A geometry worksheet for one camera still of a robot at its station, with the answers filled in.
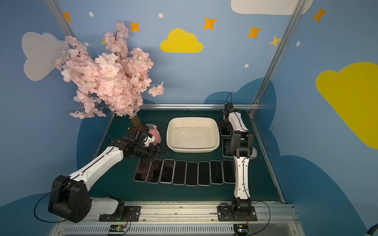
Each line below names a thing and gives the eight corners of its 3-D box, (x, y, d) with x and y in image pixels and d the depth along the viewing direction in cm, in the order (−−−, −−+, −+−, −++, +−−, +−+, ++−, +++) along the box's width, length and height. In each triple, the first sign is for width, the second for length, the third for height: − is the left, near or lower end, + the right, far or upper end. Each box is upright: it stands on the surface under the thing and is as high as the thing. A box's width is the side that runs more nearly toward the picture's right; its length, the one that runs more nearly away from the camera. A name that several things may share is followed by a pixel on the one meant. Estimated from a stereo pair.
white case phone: (159, 182, 87) (159, 181, 85) (164, 160, 96) (164, 158, 94) (171, 184, 86) (171, 183, 85) (175, 160, 96) (175, 159, 94)
